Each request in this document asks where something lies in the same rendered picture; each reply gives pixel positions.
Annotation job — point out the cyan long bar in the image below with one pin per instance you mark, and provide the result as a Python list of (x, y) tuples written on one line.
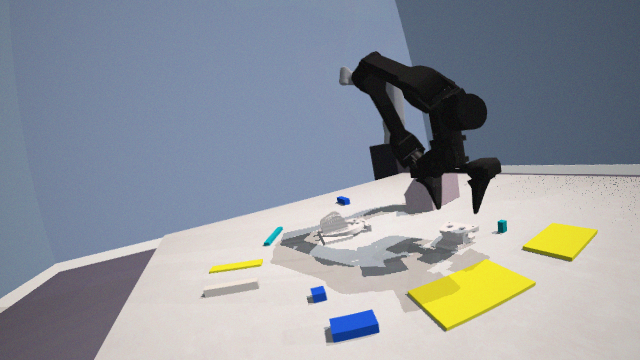
[(269, 241)]

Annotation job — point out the yellow flat bar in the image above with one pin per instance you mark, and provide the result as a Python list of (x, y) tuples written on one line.
[(236, 266)]

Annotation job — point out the small cyan block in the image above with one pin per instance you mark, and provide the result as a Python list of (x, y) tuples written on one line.
[(502, 227)]

